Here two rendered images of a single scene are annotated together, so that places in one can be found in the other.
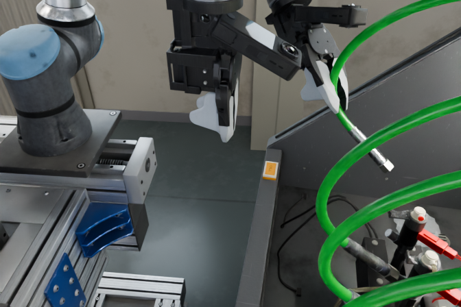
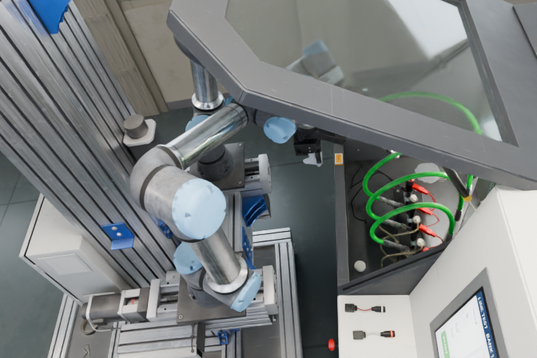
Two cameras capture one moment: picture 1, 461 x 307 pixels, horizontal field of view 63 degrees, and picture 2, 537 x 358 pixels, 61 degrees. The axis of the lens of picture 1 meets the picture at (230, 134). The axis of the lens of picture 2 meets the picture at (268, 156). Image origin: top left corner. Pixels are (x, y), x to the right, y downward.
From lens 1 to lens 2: 0.99 m
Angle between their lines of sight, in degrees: 13
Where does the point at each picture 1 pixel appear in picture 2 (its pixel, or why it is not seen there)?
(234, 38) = (320, 136)
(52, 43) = not seen: hidden behind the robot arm
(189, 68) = (303, 148)
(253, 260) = (340, 211)
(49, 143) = (220, 174)
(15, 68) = not seen: hidden behind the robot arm
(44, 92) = (216, 151)
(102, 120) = (236, 151)
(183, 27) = (298, 134)
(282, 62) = (340, 140)
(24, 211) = not seen: hidden behind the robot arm
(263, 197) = (338, 177)
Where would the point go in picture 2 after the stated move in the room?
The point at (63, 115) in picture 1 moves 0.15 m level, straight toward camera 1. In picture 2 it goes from (223, 158) to (245, 181)
